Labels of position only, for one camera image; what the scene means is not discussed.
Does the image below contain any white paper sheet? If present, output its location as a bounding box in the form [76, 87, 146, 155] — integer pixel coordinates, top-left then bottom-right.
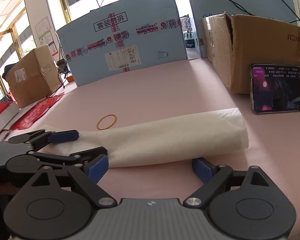
[0, 102, 19, 132]

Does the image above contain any yellow rubber band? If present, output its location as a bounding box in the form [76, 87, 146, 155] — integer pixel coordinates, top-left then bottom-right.
[96, 114, 117, 131]

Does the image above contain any red paper decoration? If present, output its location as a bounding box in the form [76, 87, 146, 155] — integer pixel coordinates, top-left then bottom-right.
[10, 93, 64, 131]

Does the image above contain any white fabric shopping bag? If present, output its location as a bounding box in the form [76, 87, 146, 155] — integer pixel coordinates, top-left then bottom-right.
[43, 108, 249, 168]

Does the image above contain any orange flat box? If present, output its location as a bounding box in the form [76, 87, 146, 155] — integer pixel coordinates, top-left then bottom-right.
[66, 76, 74, 82]

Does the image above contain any taped brown cardboard box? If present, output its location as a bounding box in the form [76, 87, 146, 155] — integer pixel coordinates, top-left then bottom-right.
[5, 45, 62, 108]

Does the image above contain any red paper box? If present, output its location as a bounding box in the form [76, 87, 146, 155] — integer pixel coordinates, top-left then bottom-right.
[0, 101, 13, 114]

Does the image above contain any smartphone in clear case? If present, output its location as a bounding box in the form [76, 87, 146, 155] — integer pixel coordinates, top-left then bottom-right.
[250, 64, 300, 114]

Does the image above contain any open brown cardboard box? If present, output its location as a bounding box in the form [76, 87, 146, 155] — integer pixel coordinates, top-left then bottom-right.
[202, 14, 300, 94]

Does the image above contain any large light blue carton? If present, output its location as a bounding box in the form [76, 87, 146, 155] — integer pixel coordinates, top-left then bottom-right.
[57, 0, 187, 86]

